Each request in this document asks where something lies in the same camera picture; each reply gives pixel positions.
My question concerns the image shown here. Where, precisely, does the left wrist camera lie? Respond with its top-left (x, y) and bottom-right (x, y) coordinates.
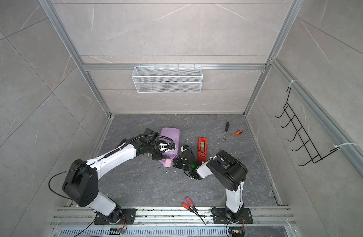
top-left (155, 143), bottom-right (176, 153)

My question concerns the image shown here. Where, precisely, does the black wire hook rack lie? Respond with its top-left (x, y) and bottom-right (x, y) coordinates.
top-left (275, 87), bottom-right (339, 167)

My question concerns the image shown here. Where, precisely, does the black handled screwdriver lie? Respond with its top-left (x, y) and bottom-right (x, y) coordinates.
top-left (223, 122), bottom-right (230, 141)

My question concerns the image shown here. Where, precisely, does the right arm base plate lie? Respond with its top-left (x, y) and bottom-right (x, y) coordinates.
top-left (211, 206), bottom-right (254, 224)

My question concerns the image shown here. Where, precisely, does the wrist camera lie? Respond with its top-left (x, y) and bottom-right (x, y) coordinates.
top-left (180, 145), bottom-right (193, 158)
top-left (155, 143), bottom-right (176, 153)

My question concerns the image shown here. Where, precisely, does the red tape dispenser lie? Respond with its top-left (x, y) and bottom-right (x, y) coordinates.
top-left (197, 138), bottom-right (207, 163)

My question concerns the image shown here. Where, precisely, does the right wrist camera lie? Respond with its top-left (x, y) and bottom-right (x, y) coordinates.
top-left (180, 145), bottom-right (193, 158)

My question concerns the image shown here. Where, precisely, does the red handled screwdriver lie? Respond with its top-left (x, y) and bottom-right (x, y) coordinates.
top-left (182, 202), bottom-right (206, 225)

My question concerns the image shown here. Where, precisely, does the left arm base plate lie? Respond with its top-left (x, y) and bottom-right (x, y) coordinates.
top-left (94, 207), bottom-right (137, 225)

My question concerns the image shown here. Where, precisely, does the orange handled screwdriver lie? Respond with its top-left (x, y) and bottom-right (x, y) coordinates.
top-left (232, 130), bottom-right (243, 137)

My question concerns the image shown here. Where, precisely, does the white wire mesh basket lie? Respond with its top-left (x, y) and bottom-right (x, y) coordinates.
top-left (132, 66), bottom-right (203, 93)

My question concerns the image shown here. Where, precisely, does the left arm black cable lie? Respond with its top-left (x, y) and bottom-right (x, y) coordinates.
top-left (47, 134), bottom-right (177, 200)

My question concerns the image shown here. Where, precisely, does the aluminium mounting rail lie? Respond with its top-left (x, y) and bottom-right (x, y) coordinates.
top-left (49, 206), bottom-right (297, 227)

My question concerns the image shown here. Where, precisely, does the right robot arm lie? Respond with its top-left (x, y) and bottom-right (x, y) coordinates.
top-left (173, 149), bottom-right (248, 223)

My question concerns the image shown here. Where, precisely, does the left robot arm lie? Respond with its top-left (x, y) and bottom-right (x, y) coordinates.
top-left (61, 135), bottom-right (175, 224)

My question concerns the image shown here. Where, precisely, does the pink wrapping paper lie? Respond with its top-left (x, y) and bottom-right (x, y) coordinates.
top-left (158, 127), bottom-right (182, 168)

